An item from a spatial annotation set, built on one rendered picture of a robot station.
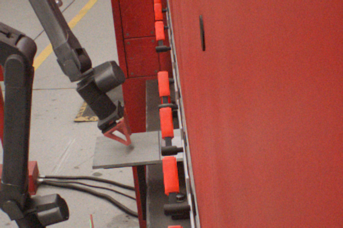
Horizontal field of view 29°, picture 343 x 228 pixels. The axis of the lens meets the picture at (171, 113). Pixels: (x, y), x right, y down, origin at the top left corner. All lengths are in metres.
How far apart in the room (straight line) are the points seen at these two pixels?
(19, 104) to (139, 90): 1.26
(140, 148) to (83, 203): 1.79
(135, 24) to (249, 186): 2.39
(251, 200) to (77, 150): 3.96
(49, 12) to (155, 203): 0.58
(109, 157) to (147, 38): 0.91
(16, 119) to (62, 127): 3.04
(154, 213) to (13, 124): 0.47
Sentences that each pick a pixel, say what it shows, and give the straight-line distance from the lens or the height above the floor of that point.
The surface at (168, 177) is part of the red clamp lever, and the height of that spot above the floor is 1.29.
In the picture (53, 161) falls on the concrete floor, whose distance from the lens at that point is 4.05.
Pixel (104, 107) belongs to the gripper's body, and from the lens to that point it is 1.72.
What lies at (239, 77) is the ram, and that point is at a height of 1.73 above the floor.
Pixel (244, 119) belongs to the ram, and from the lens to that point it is 0.18.
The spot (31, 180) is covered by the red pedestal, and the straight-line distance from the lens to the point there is 3.69.
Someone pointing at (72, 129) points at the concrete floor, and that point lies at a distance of 4.43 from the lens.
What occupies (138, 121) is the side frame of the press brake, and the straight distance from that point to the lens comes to 2.70.
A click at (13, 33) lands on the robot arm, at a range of 1.41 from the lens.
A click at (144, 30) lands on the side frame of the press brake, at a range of 2.57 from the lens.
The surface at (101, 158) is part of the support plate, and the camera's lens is 1.76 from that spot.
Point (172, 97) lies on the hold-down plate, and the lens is 2.36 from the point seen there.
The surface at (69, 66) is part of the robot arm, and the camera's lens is 1.71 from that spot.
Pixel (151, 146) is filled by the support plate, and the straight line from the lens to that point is 1.79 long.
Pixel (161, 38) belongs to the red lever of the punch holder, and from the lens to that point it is 1.76.
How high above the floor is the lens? 1.79
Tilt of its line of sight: 24 degrees down
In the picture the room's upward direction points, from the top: 5 degrees counter-clockwise
